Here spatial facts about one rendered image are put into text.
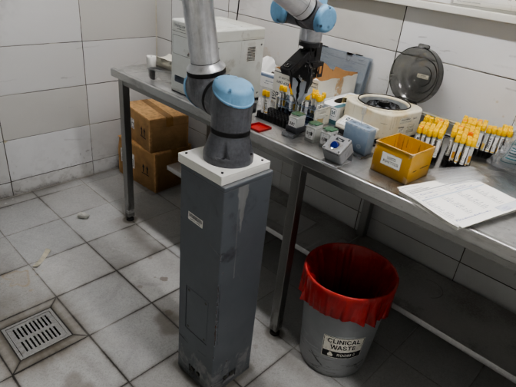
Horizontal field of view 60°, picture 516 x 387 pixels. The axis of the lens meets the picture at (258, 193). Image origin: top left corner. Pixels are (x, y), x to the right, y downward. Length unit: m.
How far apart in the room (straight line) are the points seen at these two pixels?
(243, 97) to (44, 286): 1.45
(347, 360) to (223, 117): 1.07
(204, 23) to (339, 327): 1.12
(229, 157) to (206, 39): 0.33
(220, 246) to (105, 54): 1.97
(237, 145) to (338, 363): 0.98
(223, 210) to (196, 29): 0.50
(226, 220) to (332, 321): 0.62
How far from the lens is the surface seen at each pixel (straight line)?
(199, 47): 1.33
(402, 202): 1.35
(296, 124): 1.62
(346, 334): 1.75
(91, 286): 2.29
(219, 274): 1.41
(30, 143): 3.02
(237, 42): 1.88
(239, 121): 1.26
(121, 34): 3.11
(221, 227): 1.31
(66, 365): 1.98
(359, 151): 1.56
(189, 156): 1.35
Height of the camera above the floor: 1.46
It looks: 29 degrees down
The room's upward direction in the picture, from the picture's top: 6 degrees clockwise
